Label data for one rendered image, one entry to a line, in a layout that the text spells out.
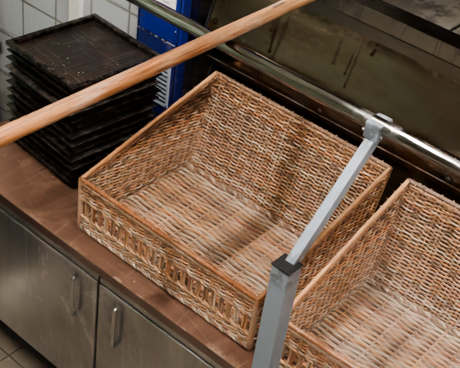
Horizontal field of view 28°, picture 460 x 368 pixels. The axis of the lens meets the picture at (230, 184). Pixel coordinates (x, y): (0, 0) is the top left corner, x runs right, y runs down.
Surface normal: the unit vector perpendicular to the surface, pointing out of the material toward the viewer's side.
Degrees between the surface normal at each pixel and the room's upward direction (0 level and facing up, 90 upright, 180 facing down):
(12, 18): 90
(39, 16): 90
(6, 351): 0
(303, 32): 70
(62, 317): 90
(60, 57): 0
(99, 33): 0
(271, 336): 90
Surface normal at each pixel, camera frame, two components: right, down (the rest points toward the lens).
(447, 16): 0.12, -0.79
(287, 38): -0.56, 0.10
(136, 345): -0.65, 0.40
